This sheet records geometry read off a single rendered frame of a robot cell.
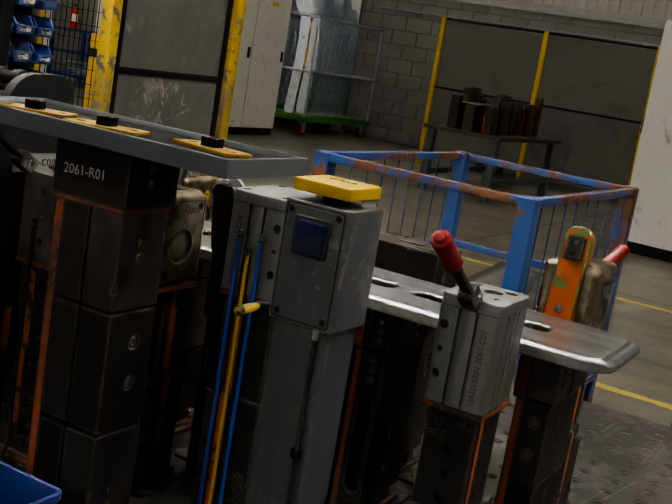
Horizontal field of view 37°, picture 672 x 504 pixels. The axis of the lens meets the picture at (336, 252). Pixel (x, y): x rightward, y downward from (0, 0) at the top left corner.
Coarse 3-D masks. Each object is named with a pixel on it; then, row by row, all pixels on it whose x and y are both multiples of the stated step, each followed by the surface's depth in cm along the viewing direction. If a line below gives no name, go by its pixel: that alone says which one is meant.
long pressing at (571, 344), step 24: (384, 288) 126; (408, 288) 128; (432, 288) 130; (384, 312) 118; (408, 312) 117; (432, 312) 116; (528, 312) 126; (528, 336) 114; (552, 336) 116; (576, 336) 118; (600, 336) 120; (552, 360) 109; (576, 360) 108; (600, 360) 108; (624, 360) 113
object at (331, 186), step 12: (300, 180) 91; (312, 180) 90; (324, 180) 91; (336, 180) 93; (348, 180) 94; (312, 192) 90; (324, 192) 90; (336, 192) 89; (348, 192) 88; (360, 192) 90; (372, 192) 92; (336, 204) 91; (348, 204) 92
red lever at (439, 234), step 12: (432, 240) 90; (444, 240) 89; (444, 252) 90; (456, 252) 91; (444, 264) 92; (456, 264) 92; (456, 276) 96; (468, 288) 97; (468, 300) 98; (480, 300) 100
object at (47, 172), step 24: (48, 168) 127; (24, 192) 125; (48, 192) 123; (24, 216) 125; (48, 216) 123; (24, 240) 125; (48, 240) 123; (24, 264) 127; (48, 264) 124; (24, 288) 125; (24, 312) 126; (24, 336) 128; (24, 360) 128; (24, 384) 128; (24, 408) 129; (0, 432) 131; (24, 432) 129; (0, 456) 130; (24, 456) 129
